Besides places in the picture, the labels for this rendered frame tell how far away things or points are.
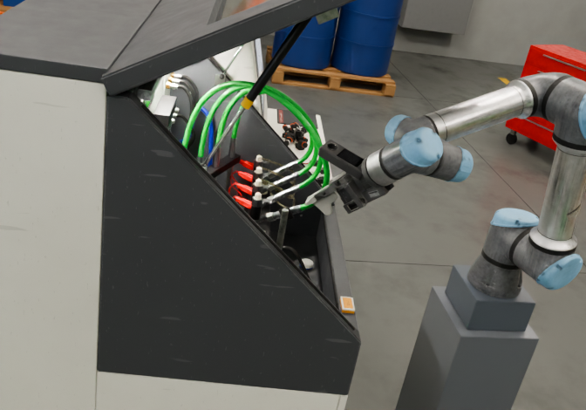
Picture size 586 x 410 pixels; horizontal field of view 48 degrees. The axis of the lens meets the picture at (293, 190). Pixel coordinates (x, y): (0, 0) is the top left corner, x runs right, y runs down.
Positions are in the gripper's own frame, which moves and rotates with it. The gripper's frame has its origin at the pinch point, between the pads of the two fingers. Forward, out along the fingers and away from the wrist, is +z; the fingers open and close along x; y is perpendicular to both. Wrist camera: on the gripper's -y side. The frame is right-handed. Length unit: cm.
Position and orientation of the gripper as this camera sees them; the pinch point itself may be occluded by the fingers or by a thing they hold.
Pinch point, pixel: (315, 193)
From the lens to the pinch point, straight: 155.8
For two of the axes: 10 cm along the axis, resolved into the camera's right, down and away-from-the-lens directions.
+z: -5.8, 3.3, 7.5
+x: 5.8, -4.7, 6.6
